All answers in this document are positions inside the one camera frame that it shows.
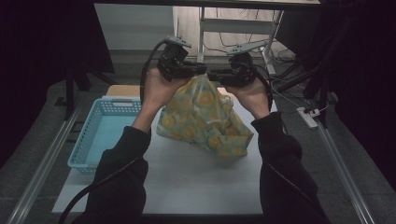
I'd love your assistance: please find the white power strip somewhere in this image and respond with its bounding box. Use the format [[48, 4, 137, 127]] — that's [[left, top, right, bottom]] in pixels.
[[296, 106, 321, 129]]

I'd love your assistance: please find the white power cable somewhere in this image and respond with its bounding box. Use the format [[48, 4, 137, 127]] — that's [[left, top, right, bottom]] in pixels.
[[264, 62, 330, 115]]

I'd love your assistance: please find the orange print cloth bag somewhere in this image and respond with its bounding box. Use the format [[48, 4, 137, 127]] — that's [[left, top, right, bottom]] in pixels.
[[156, 73, 255, 158]]

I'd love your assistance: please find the white table mat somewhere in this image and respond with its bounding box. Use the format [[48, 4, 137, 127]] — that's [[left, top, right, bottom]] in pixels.
[[51, 95, 278, 216]]

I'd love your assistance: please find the white desk frame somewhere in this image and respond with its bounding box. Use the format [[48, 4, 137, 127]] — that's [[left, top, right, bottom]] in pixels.
[[195, 7, 285, 76]]

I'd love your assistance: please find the person's left hand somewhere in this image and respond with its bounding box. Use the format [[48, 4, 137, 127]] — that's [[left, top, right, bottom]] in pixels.
[[141, 67, 190, 114]]

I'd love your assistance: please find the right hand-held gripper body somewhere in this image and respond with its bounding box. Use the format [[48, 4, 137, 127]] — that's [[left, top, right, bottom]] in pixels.
[[226, 41, 267, 88]]

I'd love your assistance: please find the aluminium rail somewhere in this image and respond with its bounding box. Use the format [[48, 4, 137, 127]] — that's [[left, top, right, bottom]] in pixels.
[[316, 124, 376, 224], [6, 105, 82, 224]]

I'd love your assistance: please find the blue plastic basket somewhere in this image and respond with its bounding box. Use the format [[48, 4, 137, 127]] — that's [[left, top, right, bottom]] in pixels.
[[67, 98, 143, 175]]

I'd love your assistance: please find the black metal stand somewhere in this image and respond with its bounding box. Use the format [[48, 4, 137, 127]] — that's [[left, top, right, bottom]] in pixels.
[[276, 55, 344, 129], [54, 62, 119, 121]]

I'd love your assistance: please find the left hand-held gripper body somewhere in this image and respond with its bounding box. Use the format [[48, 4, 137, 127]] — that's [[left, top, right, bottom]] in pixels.
[[157, 35, 192, 83]]

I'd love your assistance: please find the left hand-held gripper cable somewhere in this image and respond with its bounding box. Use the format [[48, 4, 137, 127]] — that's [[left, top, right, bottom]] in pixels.
[[58, 39, 166, 224]]

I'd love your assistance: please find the person's right hand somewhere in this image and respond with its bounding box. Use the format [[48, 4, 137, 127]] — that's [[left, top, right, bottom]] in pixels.
[[225, 77, 271, 121]]

